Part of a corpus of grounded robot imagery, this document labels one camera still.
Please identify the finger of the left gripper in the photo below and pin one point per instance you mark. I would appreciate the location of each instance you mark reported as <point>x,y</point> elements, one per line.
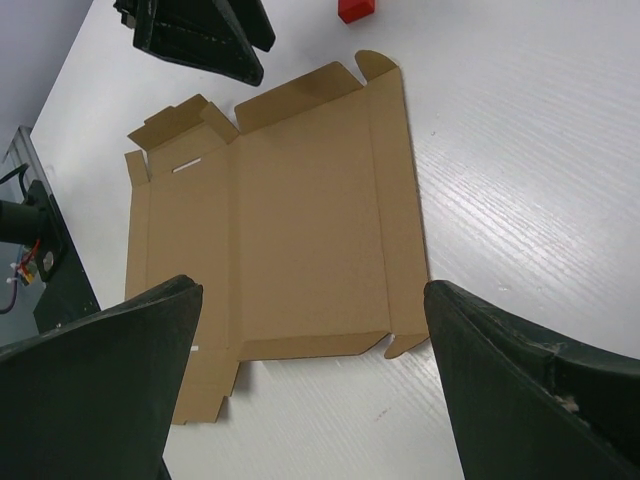
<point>231,58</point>
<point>221,20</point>

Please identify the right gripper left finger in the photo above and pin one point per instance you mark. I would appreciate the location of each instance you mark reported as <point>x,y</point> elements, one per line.
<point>94,399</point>

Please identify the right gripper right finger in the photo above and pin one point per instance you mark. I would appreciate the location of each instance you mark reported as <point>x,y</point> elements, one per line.
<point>526,402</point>

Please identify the cardboard box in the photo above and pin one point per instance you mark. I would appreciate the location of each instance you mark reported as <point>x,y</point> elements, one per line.
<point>300,217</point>

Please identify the red rectangular block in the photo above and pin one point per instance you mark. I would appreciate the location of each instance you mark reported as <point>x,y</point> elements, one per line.
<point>350,11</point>

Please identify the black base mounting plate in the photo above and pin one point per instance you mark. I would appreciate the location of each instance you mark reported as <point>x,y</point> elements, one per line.
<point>37,224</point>

